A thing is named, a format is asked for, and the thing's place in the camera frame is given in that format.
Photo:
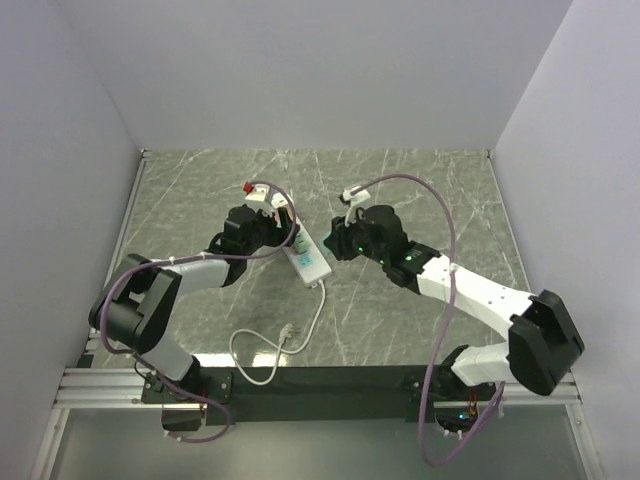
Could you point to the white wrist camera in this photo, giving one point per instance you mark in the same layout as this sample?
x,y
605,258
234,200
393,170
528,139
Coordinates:
x,y
355,196
262,197

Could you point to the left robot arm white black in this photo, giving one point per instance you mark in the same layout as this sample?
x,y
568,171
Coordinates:
x,y
135,306

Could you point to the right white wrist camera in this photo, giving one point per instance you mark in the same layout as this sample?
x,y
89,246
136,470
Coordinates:
x,y
355,196

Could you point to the teal charger plug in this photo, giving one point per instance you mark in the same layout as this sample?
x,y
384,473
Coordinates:
x,y
326,248

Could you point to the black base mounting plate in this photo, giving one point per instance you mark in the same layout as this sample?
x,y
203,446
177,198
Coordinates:
x,y
222,394

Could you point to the green charger plug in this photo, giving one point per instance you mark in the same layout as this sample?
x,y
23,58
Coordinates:
x,y
301,244

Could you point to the aluminium rail frame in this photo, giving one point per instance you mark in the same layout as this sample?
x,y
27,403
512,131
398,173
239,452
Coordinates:
x,y
114,389

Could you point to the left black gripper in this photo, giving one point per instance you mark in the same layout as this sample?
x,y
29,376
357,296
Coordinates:
x,y
279,234

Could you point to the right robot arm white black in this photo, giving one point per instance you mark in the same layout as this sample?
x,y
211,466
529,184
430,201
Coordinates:
x,y
540,340

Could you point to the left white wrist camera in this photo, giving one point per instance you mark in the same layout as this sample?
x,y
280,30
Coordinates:
x,y
262,197

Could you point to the white power strip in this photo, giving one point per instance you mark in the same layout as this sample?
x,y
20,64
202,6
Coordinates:
x,y
311,266

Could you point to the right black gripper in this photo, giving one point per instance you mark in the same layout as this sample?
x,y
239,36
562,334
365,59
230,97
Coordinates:
x,y
338,240

